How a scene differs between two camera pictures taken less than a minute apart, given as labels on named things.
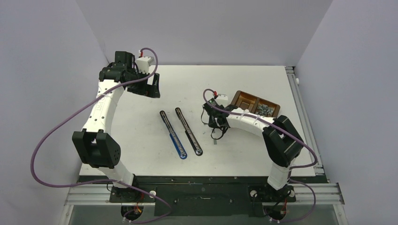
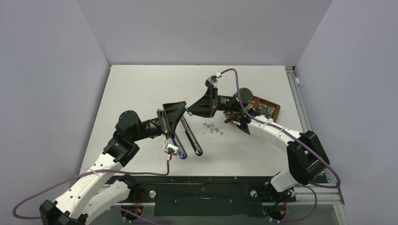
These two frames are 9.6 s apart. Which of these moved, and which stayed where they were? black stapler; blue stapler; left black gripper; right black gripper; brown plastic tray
Moved: left black gripper; right black gripper
Stayed: blue stapler; brown plastic tray; black stapler
